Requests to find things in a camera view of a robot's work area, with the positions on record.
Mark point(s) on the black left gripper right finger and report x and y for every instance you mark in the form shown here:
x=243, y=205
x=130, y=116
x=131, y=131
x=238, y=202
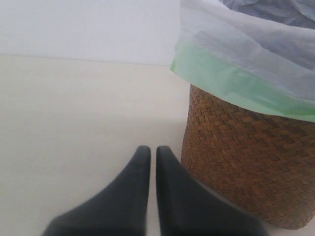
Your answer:
x=185, y=208

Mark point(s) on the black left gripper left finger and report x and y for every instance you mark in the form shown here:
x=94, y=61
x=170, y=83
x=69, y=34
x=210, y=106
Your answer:
x=120, y=209

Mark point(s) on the white plastic bin liner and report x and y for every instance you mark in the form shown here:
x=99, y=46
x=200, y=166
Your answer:
x=256, y=54

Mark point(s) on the brown woven wicker basket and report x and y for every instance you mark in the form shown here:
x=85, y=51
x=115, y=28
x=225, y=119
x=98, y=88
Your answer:
x=263, y=164

